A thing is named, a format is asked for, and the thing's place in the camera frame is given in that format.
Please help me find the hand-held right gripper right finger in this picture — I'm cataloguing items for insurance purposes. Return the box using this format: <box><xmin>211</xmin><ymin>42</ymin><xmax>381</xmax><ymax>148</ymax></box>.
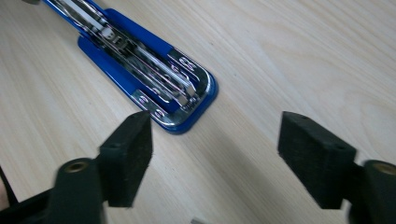
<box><xmin>277</xmin><ymin>111</ymin><xmax>359</xmax><ymax>210</ymax></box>

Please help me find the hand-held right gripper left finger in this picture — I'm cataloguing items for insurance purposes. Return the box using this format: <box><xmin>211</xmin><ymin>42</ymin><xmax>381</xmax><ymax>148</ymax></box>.
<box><xmin>98</xmin><ymin>110</ymin><xmax>154</xmax><ymax>208</ymax></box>

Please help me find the blue stapler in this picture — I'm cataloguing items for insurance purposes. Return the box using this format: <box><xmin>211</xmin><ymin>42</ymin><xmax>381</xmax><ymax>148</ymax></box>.
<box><xmin>41</xmin><ymin>0</ymin><xmax>219</xmax><ymax>135</ymax></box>

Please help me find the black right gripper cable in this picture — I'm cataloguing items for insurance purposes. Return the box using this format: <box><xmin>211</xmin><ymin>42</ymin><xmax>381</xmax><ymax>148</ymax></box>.
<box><xmin>0</xmin><ymin>165</ymin><xmax>19</xmax><ymax>207</ymax></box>

